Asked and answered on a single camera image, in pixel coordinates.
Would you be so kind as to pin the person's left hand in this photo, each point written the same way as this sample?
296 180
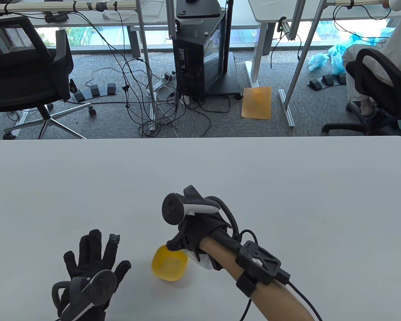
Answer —
92 257

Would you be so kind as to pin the person's right hand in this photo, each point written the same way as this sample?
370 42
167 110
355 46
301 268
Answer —
204 227

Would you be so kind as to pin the small yellow dish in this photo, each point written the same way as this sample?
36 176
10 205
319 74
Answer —
168 267

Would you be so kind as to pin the person's right forearm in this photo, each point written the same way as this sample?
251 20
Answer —
220 254

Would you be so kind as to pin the black left hand controller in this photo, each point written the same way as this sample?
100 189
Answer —
102 287

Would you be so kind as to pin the black hand controller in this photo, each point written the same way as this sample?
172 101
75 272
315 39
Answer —
172 209
102 287

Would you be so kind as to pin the black right hand controller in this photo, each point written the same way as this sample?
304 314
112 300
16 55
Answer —
172 209

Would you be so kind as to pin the yellow sheet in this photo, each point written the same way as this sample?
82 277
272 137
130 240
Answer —
256 103

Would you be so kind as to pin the white power strip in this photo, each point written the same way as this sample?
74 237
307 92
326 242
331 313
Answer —
162 83

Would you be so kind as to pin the black computer tower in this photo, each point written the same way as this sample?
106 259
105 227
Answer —
190 60
232 77

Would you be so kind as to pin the black foot pedal set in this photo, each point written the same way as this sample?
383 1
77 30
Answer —
327 80
93 91

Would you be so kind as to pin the black mesh office chair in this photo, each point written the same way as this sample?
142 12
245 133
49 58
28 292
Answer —
20 77

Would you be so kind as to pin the small light blue bag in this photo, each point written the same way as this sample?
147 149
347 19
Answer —
319 61

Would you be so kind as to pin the large blue plastic bag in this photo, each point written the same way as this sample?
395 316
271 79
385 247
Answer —
337 55

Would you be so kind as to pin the white desk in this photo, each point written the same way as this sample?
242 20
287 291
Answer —
87 20
270 13

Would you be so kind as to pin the black power adapter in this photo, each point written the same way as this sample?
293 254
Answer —
56 17

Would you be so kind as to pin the beige padded bar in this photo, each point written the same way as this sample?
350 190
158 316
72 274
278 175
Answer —
354 2
36 6

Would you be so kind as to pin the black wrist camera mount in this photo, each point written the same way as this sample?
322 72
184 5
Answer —
259 262

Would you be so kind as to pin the aluminium frame post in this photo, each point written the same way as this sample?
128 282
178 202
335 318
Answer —
146 60
171 20
304 50

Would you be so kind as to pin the short aluminium post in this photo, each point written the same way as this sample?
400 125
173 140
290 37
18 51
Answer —
295 20

